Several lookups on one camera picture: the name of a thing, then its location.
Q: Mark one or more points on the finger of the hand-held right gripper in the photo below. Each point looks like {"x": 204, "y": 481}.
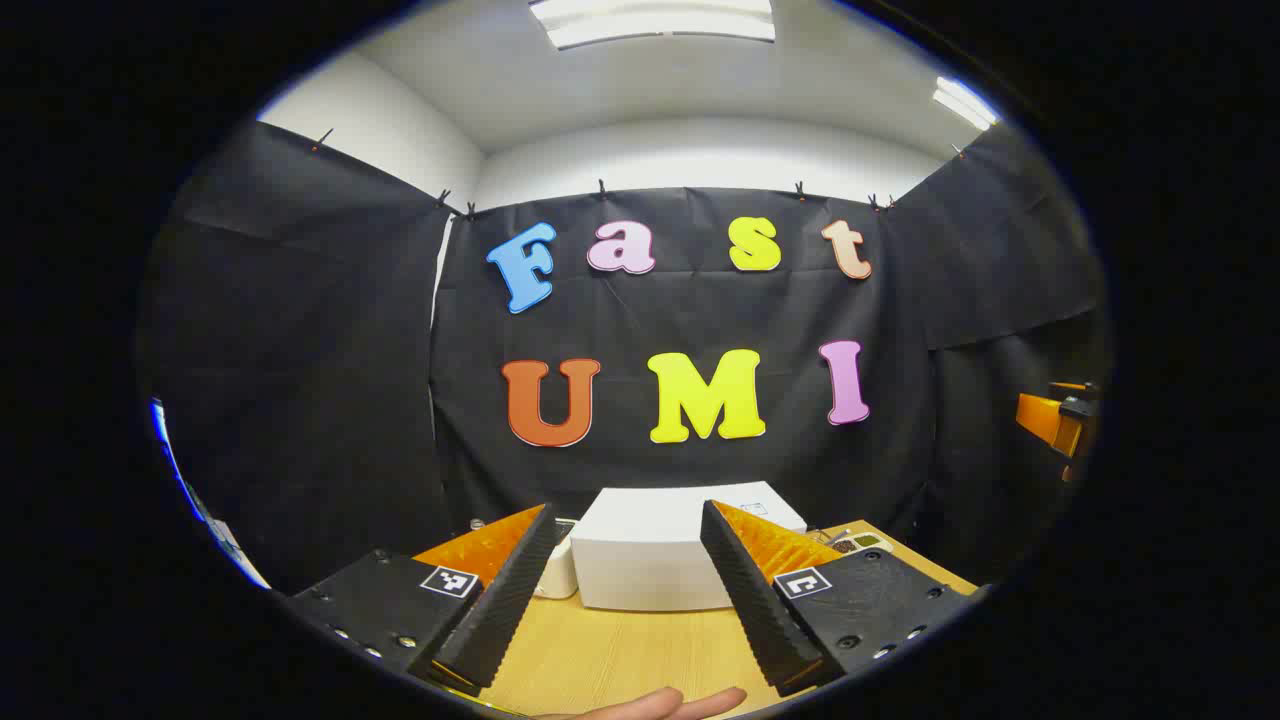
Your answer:
{"x": 1045, "y": 418}

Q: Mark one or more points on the white microwave oven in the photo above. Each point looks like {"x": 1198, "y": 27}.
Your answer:
{"x": 650, "y": 550}

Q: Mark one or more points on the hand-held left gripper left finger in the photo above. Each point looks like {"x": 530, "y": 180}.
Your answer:
{"x": 500, "y": 610}

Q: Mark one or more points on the white toaster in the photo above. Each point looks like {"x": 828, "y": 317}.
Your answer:
{"x": 558, "y": 575}

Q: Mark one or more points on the small ceiling light panel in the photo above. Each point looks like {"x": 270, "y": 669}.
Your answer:
{"x": 965, "y": 102}

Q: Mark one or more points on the large ceiling light panel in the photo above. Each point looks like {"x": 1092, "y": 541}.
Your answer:
{"x": 650, "y": 20}

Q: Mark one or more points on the white divided condiment dish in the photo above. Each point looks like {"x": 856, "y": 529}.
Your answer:
{"x": 865, "y": 544}

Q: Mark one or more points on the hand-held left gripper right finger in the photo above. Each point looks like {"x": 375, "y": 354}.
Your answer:
{"x": 760, "y": 610}

